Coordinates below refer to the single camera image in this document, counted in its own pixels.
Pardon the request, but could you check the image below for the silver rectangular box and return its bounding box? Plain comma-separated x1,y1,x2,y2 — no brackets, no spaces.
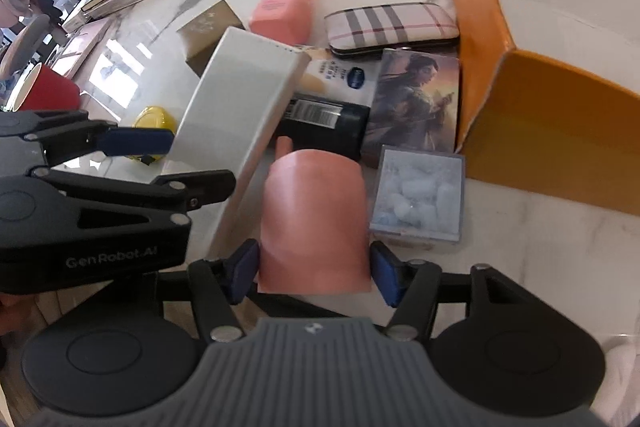
162,27,310,261

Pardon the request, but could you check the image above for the pink cylindrical container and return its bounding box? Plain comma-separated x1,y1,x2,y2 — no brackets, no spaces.
257,136,371,296

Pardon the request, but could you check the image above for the brown gift box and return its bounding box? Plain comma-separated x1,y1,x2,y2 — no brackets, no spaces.
177,0,244,77

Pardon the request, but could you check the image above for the black bottle with barcode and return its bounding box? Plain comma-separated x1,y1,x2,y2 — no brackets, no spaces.
272,95,370,161

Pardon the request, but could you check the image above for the plaid zip case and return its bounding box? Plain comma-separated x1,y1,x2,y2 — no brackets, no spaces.
324,2,460,56

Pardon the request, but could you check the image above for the yellow round object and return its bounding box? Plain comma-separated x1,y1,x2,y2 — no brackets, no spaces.
130,106,178,166

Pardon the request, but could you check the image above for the red cup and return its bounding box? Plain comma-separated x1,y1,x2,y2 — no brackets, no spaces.
12,64,80,112

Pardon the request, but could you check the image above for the clear box of white pieces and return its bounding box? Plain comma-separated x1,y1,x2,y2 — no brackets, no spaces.
370,145,465,243

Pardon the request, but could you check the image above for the pink flat book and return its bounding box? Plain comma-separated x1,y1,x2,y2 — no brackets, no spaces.
50,17,112,79

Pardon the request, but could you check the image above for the illustrated figure card box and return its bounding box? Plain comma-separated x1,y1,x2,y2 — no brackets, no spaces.
361,49,460,167

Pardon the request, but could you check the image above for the white cream tube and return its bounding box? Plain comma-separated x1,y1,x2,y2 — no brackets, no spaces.
295,46,380,106

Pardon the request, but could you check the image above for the pink spray bottle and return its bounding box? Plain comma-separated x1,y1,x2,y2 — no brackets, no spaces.
248,0,312,46

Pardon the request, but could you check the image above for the orange storage box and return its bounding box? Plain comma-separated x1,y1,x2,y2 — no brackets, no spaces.
454,0,639,214

